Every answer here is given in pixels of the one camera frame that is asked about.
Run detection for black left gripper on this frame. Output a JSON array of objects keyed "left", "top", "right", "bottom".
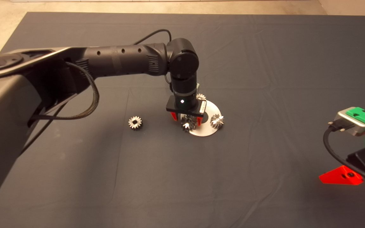
[{"left": 166, "top": 94, "right": 208, "bottom": 126}]

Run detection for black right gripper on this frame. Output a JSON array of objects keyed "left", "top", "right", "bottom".
[{"left": 319, "top": 148, "right": 365, "bottom": 188}]

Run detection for larger steel gear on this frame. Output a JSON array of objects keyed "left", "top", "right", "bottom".
[{"left": 181, "top": 115, "right": 198, "bottom": 133}]

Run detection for round metal plate with hole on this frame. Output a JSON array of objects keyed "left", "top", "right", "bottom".
[{"left": 187, "top": 101, "right": 222, "bottom": 137}]

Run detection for dark grey table cloth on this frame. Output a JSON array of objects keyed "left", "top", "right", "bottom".
[{"left": 0, "top": 12, "right": 365, "bottom": 228}]

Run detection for black right camera cable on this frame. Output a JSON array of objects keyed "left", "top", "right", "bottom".
[{"left": 323, "top": 120, "right": 365, "bottom": 186}]

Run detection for silver right camera box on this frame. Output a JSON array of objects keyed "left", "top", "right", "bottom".
[{"left": 328, "top": 108, "right": 365, "bottom": 136}]

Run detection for thin black left camera cable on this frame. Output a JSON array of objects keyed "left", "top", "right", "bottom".
[{"left": 19, "top": 29, "right": 173, "bottom": 155}]

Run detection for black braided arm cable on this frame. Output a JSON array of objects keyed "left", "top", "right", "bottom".
[{"left": 27, "top": 61, "right": 100, "bottom": 120}]

